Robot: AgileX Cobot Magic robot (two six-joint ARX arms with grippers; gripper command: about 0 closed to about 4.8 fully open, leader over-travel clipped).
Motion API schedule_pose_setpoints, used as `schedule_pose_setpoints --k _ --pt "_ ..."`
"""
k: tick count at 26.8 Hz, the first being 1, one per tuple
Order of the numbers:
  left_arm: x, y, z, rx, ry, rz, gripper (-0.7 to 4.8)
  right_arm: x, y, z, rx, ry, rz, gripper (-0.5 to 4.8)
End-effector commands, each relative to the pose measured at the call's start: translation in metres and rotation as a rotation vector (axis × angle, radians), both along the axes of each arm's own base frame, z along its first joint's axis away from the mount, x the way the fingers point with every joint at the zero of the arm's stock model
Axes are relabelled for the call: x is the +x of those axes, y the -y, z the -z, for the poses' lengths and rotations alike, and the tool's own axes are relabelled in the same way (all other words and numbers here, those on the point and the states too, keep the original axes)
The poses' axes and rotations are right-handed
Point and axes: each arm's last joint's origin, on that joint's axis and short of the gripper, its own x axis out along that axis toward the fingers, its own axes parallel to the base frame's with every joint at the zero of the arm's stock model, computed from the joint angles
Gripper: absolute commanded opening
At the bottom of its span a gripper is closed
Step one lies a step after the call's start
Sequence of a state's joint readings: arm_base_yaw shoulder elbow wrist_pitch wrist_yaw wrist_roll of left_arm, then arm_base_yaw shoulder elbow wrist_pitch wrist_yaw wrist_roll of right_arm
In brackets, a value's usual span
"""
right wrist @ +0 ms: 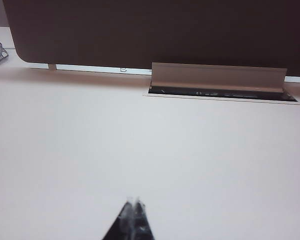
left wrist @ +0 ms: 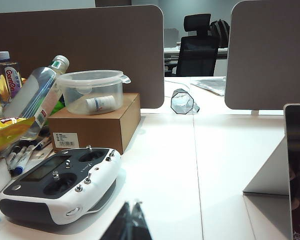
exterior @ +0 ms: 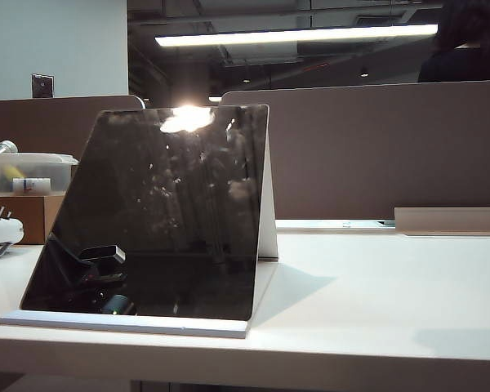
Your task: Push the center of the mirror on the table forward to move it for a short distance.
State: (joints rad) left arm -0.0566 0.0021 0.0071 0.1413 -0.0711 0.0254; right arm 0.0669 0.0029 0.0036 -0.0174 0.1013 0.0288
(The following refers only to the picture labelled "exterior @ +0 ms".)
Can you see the wide brown desk partition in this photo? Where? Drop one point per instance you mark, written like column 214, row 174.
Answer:
column 371, row 151

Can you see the long ceiling tube light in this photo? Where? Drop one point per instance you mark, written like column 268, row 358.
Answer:
column 294, row 35

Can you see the clear plastic storage container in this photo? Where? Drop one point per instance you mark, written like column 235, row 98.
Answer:
column 45, row 167

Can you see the beige low box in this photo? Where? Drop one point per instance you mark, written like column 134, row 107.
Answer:
column 453, row 220

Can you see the brown desk partition rounded corner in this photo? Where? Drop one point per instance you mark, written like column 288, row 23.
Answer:
column 45, row 122

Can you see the white tube with label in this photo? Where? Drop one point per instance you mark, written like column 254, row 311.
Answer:
column 30, row 185

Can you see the brown cardboard box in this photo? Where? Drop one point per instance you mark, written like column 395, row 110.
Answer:
column 28, row 216

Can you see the yellow item in container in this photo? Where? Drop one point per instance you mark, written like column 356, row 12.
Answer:
column 12, row 170

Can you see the silver bottle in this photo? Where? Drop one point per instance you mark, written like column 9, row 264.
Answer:
column 4, row 147

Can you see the white remote controller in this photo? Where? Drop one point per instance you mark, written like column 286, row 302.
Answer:
column 0, row 230

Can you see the person with dark hair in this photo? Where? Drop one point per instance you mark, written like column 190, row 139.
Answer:
column 465, row 61

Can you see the metal wall switch plate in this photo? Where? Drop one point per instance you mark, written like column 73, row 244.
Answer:
column 42, row 85

